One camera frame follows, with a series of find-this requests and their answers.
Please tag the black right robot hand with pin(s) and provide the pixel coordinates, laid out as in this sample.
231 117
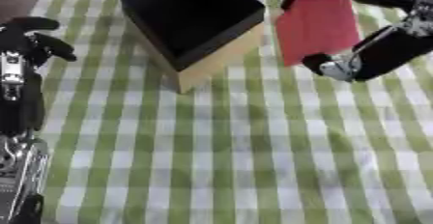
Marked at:
394 54

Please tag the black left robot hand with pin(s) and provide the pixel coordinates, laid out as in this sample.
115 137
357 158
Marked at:
19 105

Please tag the red block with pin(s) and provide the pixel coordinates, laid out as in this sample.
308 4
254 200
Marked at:
315 25

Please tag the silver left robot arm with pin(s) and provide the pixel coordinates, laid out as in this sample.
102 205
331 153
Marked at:
22 170

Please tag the tan cardboard box black inside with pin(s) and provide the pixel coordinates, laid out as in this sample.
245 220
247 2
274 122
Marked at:
186 18

